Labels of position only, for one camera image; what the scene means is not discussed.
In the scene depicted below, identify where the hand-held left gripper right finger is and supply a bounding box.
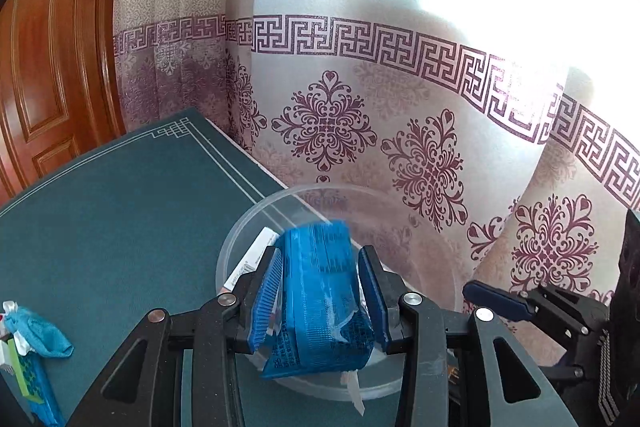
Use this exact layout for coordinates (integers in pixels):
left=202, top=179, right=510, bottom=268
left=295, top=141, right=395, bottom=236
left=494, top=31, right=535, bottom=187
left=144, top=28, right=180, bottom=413
left=357, top=244, right=581, bottom=427

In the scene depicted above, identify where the wooden door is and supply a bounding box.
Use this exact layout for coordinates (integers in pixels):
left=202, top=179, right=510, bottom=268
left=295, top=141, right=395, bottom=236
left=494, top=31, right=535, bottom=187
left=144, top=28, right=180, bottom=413
left=0, top=0, right=133, bottom=208

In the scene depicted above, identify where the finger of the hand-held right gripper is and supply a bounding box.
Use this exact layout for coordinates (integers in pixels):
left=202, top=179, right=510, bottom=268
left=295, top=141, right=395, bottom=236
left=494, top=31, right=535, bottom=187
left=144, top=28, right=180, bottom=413
left=462, top=281, right=603, bottom=340

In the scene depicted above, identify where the green blue dotted packet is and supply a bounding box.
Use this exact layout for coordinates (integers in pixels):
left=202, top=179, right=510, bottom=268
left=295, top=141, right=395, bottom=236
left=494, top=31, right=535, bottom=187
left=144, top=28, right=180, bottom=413
left=0, top=337, right=66, bottom=427

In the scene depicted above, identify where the teal desk mat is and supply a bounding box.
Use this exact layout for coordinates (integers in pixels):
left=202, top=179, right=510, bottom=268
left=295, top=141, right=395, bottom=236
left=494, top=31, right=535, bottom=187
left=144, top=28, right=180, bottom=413
left=0, top=108, right=451, bottom=427

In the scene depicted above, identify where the white patterned curtain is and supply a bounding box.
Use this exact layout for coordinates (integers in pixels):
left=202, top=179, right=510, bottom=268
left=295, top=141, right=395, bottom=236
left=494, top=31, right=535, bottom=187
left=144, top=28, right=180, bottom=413
left=112, top=0, right=640, bottom=408

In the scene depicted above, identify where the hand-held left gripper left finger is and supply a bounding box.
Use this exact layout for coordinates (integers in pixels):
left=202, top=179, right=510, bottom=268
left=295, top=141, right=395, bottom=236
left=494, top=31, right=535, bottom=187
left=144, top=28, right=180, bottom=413
left=65, top=246, right=286, bottom=427

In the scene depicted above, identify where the medical face mask packet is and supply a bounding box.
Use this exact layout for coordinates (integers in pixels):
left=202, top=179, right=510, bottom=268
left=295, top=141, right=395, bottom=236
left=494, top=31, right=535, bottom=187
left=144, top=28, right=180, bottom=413
left=260, top=219, right=377, bottom=415

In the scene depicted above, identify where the blue cloth drawstring pouch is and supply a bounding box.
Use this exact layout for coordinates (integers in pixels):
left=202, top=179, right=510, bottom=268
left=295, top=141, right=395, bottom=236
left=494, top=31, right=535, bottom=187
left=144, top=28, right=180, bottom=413
left=2, top=301, right=75, bottom=359

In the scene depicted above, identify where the clear plastic bowl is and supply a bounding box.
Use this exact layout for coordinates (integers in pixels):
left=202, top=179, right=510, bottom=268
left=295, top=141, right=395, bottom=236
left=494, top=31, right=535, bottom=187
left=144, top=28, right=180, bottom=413
left=215, top=184, right=463, bottom=400

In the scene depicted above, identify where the red white glue packet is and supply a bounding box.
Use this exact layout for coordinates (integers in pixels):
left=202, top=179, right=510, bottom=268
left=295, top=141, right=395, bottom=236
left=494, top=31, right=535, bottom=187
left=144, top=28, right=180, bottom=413
left=223, top=227, right=281, bottom=295

